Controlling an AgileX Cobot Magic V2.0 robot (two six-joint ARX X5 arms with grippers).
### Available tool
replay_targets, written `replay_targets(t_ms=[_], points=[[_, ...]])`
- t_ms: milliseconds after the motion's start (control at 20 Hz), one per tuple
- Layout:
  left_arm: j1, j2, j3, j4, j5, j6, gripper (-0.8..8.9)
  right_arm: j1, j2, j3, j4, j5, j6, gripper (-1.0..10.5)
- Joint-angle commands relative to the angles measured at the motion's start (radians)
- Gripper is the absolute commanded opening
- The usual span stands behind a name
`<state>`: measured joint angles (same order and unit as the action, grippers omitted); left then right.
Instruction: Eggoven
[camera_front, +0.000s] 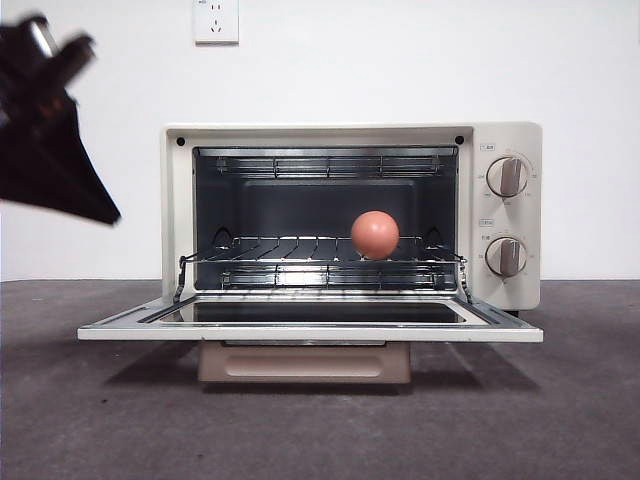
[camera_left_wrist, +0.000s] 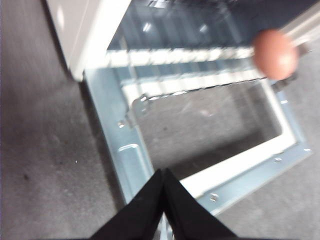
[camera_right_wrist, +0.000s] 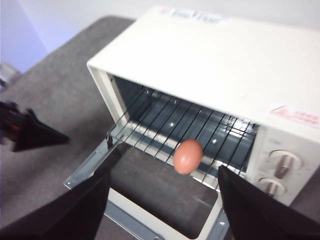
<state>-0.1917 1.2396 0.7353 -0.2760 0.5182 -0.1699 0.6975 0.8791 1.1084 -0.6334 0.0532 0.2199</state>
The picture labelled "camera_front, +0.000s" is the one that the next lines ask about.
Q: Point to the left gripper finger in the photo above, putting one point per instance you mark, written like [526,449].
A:
[80,145]
[40,170]

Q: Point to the brown egg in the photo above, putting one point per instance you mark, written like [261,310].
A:
[375,235]

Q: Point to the beige oven control knob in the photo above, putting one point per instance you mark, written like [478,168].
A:
[507,176]
[506,256]

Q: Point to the white Toshiba toaster oven body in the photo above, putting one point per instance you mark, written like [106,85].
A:
[530,280]

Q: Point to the white wall socket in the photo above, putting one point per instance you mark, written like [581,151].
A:
[216,25]

